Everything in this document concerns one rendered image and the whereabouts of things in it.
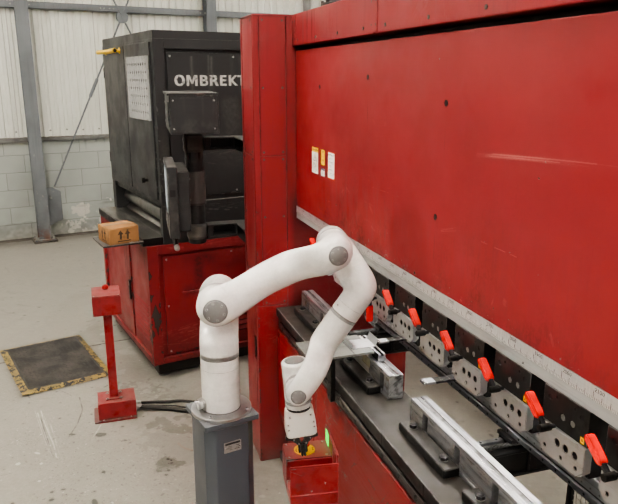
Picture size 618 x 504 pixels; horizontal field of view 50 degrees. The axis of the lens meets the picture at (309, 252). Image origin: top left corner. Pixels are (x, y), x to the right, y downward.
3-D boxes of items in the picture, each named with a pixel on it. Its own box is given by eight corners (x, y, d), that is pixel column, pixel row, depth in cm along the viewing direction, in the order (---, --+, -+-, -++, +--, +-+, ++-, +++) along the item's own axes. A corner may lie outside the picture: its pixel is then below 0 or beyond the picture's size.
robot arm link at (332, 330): (361, 335, 196) (303, 414, 201) (353, 316, 211) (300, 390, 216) (336, 320, 194) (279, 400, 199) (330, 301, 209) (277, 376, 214)
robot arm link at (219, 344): (198, 363, 200) (194, 287, 194) (203, 339, 218) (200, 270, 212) (238, 362, 201) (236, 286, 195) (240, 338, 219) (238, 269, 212)
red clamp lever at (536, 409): (524, 390, 153) (542, 431, 148) (539, 388, 154) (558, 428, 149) (521, 393, 154) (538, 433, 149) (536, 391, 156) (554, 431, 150)
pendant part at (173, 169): (166, 221, 371) (162, 156, 362) (187, 219, 374) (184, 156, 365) (169, 239, 329) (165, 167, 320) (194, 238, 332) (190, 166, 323)
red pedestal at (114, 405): (94, 409, 417) (82, 283, 395) (135, 403, 424) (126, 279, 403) (94, 424, 398) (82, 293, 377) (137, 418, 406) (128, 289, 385)
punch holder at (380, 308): (369, 310, 249) (370, 267, 244) (390, 307, 251) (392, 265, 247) (386, 323, 235) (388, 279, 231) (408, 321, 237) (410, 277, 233)
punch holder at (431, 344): (419, 350, 212) (421, 301, 208) (443, 347, 214) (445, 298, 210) (442, 369, 198) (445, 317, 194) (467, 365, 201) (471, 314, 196)
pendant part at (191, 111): (170, 241, 383) (162, 90, 361) (213, 239, 388) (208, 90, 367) (175, 265, 335) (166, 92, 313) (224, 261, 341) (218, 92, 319)
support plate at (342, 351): (295, 344, 264) (295, 342, 263) (356, 336, 272) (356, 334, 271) (309, 362, 247) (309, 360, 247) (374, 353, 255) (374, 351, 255)
